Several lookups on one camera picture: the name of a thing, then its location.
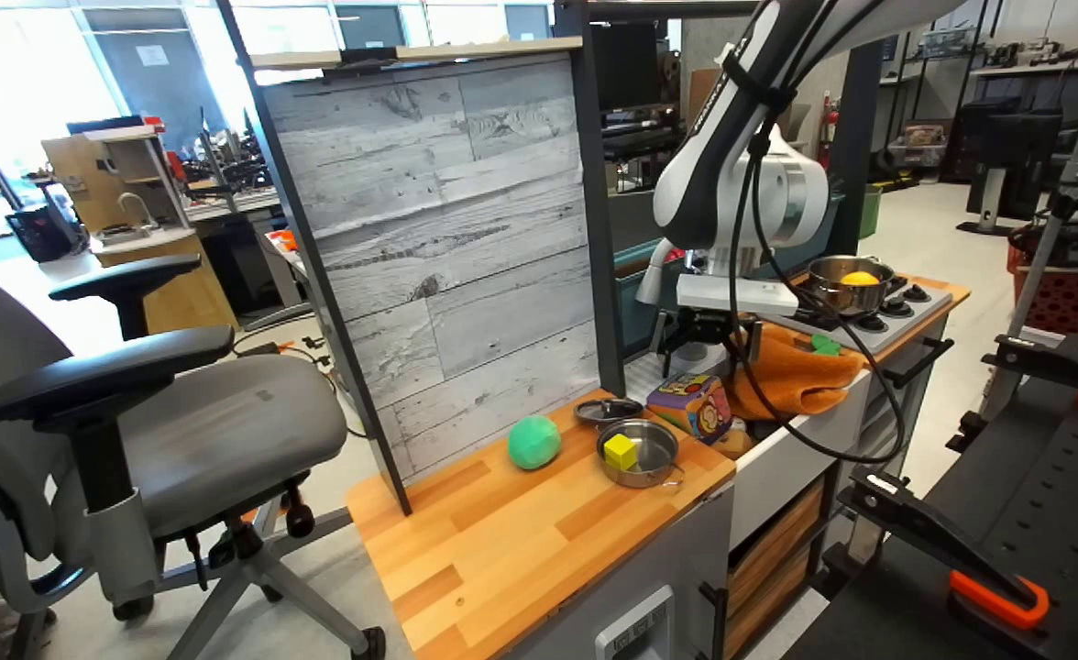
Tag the grey office chair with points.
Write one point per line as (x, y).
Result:
(221, 428)

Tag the orange cloth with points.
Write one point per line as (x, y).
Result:
(802, 371)

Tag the wooden top shelf board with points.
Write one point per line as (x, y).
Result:
(441, 54)

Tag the steel pot lid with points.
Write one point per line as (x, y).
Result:
(606, 412)

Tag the teal plastic bin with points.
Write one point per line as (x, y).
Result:
(635, 327)

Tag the dark blue bin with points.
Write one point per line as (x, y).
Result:
(46, 232)

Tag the black workbench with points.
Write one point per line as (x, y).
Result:
(1052, 515)

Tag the white apron sink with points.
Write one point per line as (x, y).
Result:
(798, 470)

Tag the yellow toy food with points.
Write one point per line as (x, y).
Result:
(860, 279)

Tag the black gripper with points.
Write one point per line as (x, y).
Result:
(706, 330)

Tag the yellow block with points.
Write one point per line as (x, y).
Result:
(620, 452)

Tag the dark computer monitor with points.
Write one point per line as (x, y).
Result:
(371, 26)

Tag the red perforated crate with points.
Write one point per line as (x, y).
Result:
(1072, 303)

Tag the green ball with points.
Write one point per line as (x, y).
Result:
(534, 441)

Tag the grey wood-look back panel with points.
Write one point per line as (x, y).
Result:
(441, 242)

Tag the small green toy piece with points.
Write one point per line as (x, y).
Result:
(827, 346)

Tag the light wooden cabinet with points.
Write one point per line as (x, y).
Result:
(110, 184)

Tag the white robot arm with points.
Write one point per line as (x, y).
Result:
(734, 135)

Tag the wooden toy kitchen unit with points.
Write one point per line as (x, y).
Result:
(505, 536)

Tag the colourful soft cube toy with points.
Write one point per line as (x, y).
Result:
(692, 408)

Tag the tall cardboard box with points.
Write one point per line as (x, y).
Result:
(700, 98)

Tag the black metal kitchen frame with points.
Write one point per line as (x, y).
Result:
(596, 184)

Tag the small steel pot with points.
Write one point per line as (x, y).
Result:
(655, 463)

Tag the grey toy stove top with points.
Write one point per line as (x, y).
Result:
(907, 319)

